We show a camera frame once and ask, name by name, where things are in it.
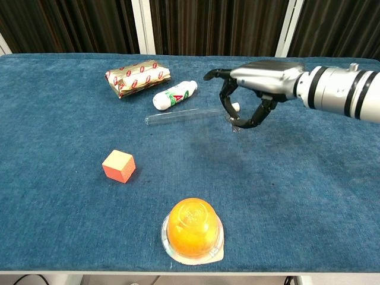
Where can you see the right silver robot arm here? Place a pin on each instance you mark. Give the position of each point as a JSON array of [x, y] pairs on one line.
[[335, 89]]

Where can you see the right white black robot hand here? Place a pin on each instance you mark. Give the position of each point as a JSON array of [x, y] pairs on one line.
[[267, 77]]

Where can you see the orange wooden cube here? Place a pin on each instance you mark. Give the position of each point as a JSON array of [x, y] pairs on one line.
[[118, 166]]

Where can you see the small white plastic bottle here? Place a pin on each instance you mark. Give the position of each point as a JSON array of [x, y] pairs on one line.
[[175, 95]]

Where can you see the orange jelly cup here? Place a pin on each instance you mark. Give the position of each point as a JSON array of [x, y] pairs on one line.
[[193, 228]]

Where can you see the white frame post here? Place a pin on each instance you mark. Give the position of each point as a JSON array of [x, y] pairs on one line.
[[288, 26], [144, 26], [4, 46]]

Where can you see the black pleated curtain panel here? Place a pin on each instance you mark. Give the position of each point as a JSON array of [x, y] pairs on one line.
[[338, 29], [216, 26], [68, 26]]

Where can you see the glass test tube white cap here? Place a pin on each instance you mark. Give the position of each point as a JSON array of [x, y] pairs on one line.
[[166, 118]]

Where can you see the blue table cloth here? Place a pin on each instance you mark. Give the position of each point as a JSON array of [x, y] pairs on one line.
[[74, 118]]

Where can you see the gold red snack package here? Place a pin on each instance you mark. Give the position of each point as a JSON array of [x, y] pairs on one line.
[[136, 77]]

